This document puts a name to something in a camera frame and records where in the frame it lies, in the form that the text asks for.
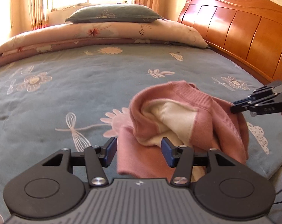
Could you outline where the pink and cream knit sweater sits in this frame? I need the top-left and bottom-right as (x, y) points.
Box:
(117, 81), (249, 178)

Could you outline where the orange wooden headboard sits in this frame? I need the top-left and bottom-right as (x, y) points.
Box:
(178, 0), (282, 84)

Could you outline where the blue floral bed sheet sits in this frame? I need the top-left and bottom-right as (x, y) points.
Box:
(0, 44), (282, 223)

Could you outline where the folded pink floral quilt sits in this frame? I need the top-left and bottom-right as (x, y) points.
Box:
(0, 19), (207, 67)

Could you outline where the orange striped curtain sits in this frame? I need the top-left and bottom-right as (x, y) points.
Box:
(10, 0), (49, 37)

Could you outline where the grey-blue floral pillow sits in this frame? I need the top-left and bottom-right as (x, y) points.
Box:
(65, 4), (164, 24)

